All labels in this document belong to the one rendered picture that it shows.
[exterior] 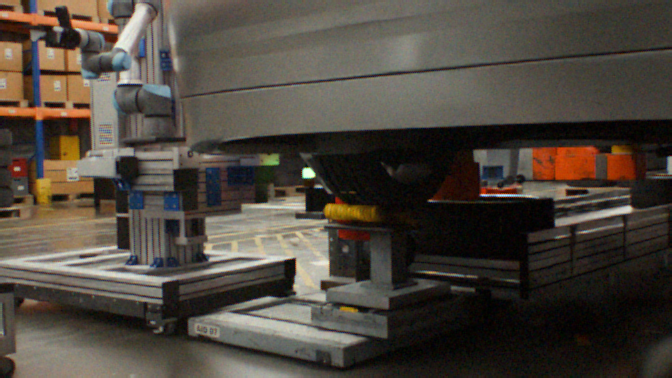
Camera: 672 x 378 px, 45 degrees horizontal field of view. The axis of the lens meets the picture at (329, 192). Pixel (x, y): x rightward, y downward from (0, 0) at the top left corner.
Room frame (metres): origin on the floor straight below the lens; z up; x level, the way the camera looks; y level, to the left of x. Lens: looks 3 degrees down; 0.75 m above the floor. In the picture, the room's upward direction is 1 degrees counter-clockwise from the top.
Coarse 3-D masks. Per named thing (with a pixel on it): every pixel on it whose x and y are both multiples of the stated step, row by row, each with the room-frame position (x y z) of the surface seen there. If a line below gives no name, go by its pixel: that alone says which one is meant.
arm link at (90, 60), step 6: (84, 54) 3.30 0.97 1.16; (90, 54) 3.30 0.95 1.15; (96, 54) 3.32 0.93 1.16; (84, 60) 3.30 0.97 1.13; (90, 60) 3.29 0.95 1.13; (96, 60) 3.28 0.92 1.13; (84, 66) 3.30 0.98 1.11; (90, 66) 3.29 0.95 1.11; (96, 66) 3.28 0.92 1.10; (84, 72) 3.30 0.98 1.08; (90, 72) 3.30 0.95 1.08; (96, 72) 3.31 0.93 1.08; (102, 72) 3.30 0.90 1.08; (90, 78) 3.33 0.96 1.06; (96, 78) 3.33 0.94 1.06
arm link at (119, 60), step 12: (144, 0) 3.46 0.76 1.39; (156, 0) 3.49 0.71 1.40; (144, 12) 3.43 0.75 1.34; (156, 12) 3.48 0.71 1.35; (132, 24) 3.38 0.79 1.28; (144, 24) 3.41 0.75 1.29; (132, 36) 3.34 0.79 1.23; (120, 48) 3.29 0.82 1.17; (132, 48) 3.33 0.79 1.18; (108, 60) 3.26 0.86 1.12; (120, 60) 3.24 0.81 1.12; (108, 72) 3.29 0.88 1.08
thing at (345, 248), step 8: (344, 240) 3.52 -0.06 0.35; (352, 240) 3.49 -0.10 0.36; (408, 240) 3.41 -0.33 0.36; (344, 248) 3.52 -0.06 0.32; (352, 248) 3.49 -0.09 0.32; (360, 248) 3.48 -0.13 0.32; (368, 248) 3.46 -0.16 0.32; (408, 248) 3.41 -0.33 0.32; (344, 256) 3.52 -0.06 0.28; (352, 256) 3.49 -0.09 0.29; (360, 256) 3.48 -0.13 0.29; (368, 256) 3.47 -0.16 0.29; (408, 256) 3.41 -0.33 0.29; (344, 264) 3.53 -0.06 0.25; (352, 264) 3.49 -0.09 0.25; (360, 264) 3.48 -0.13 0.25; (368, 264) 3.51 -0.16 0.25; (408, 264) 3.41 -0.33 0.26; (360, 272) 3.60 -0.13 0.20; (368, 272) 3.64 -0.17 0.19; (360, 280) 3.60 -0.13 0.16
